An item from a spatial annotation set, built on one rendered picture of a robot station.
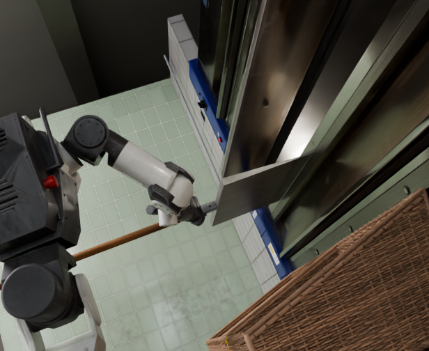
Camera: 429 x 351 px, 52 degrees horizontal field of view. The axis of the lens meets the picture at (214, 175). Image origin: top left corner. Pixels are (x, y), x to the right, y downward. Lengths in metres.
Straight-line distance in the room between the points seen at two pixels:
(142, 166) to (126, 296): 1.81
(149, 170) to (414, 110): 0.68
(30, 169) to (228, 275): 2.05
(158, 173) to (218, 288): 1.81
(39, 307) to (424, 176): 0.85
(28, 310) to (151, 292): 1.99
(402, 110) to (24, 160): 0.86
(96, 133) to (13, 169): 0.22
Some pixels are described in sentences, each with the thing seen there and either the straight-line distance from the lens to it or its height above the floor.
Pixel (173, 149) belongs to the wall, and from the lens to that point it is 3.21.
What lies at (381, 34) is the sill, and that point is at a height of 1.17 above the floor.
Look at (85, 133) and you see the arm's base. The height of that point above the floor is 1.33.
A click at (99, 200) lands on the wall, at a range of 3.12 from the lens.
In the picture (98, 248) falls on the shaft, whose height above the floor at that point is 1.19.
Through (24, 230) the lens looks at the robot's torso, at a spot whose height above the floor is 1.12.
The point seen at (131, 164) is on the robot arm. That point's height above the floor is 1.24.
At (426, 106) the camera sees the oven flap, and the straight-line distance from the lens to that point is 0.95.
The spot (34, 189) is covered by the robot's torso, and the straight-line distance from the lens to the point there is 1.11.
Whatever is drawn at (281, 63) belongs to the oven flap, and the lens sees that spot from 1.35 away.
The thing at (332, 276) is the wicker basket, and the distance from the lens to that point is 0.88.
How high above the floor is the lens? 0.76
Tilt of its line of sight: 18 degrees up
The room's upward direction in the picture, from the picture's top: 23 degrees counter-clockwise
